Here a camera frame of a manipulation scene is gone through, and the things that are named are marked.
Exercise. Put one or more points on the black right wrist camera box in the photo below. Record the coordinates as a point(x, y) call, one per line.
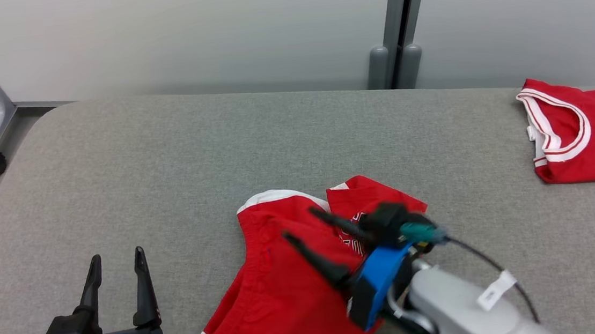
point(388, 218)

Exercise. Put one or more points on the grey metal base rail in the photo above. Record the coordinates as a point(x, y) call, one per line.
point(39, 104)

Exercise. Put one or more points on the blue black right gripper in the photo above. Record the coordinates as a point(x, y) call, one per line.
point(378, 284)

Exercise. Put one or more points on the red shorts with white stripe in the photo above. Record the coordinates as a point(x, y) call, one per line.
point(288, 307)

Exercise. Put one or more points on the grey partition post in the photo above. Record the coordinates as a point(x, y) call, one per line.
point(396, 7)

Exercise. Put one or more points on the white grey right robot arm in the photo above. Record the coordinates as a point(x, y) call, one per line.
point(461, 314)

